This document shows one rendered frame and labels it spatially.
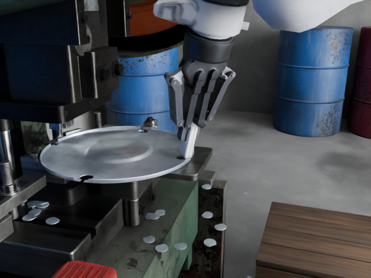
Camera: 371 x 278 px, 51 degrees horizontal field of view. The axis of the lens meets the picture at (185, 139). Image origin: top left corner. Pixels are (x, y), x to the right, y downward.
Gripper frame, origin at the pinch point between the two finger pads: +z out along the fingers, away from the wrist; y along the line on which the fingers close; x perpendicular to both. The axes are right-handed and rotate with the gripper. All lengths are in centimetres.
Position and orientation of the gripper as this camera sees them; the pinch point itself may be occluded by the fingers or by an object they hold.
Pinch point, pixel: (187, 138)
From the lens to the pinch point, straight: 70.5
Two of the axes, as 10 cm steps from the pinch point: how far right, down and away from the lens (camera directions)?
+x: -5.0, -5.7, 6.5
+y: 8.5, -1.7, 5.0
